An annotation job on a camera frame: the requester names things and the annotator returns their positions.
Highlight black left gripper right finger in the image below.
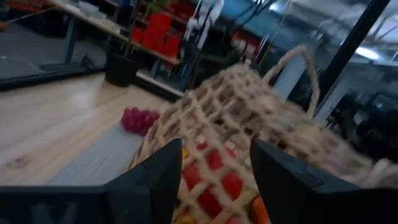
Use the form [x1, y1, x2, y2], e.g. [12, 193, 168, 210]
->
[249, 138, 329, 224]

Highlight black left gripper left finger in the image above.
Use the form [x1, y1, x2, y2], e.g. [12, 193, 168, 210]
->
[104, 138, 183, 224]

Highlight red orange mango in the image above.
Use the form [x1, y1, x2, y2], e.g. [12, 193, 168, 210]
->
[251, 195, 271, 224]

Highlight red apple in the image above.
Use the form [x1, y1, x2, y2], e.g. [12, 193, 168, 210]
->
[182, 141, 245, 218]

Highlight purple grape bunch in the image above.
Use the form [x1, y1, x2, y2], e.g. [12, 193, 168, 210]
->
[121, 106, 161, 137]

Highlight woven straw basket with handles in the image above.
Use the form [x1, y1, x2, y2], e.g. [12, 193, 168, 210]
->
[123, 44, 398, 224]

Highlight grey woven placemat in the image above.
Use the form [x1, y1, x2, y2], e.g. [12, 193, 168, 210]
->
[48, 123, 147, 187]

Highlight white pillar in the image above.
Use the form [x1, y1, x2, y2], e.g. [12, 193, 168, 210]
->
[273, 55, 308, 100]

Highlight green potted plant black pot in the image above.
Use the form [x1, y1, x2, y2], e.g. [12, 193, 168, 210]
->
[104, 0, 172, 88]

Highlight red storage bins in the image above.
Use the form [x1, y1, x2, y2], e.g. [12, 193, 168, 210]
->
[131, 12, 182, 58]

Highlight wooden workbench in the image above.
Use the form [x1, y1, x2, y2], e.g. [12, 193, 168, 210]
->
[49, 0, 181, 72]

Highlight white hanging device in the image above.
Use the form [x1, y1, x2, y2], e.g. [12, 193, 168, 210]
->
[185, 0, 225, 49]

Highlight black aluminium table frame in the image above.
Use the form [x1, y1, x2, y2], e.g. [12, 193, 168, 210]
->
[0, 0, 392, 102]

